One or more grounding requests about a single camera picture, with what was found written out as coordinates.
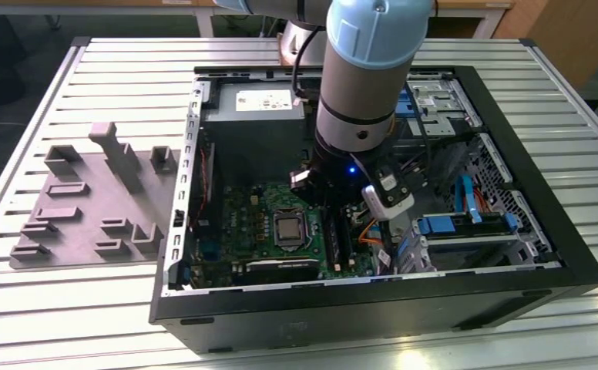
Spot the green motherboard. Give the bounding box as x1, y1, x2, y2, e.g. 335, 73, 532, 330
191, 179, 380, 288

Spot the black open PC case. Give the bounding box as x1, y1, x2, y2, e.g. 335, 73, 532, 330
148, 65, 598, 354

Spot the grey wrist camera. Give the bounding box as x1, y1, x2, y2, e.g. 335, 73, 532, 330
349, 152, 416, 223

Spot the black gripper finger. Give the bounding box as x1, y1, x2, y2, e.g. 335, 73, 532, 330
288, 168, 315, 193

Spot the black graphics card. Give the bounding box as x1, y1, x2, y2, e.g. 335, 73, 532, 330
244, 257, 321, 285

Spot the black camera cable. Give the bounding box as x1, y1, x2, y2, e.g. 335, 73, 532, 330
291, 29, 327, 105

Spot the blue port connector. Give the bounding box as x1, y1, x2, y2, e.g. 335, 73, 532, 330
200, 239, 221, 261

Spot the blue data wire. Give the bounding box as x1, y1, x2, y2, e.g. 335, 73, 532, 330
455, 173, 484, 224

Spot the metal disk bay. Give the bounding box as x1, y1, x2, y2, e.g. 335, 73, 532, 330
411, 214, 543, 273

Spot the blue disk carrier with disk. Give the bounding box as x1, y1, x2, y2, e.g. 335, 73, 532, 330
416, 214, 517, 237

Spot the grey parts rack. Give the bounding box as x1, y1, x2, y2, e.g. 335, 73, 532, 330
8, 122, 185, 271

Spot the black CPU socket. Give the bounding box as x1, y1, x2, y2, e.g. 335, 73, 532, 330
269, 207, 315, 254

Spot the red wire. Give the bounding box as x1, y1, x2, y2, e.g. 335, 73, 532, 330
199, 143, 215, 227

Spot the wooden cabinet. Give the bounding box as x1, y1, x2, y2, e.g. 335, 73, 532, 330
493, 0, 598, 90

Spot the installed RAM stick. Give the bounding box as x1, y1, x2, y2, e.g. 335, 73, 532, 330
341, 214, 356, 267

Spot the orange wire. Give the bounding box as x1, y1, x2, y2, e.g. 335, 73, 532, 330
357, 225, 384, 247

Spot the silver CPU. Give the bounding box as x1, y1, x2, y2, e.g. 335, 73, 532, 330
276, 218, 305, 240

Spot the grey power supply unit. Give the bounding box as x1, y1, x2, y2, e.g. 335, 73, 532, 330
199, 80, 321, 185

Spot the metal drive cage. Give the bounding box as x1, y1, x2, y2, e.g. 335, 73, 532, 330
393, 75, 484, 163

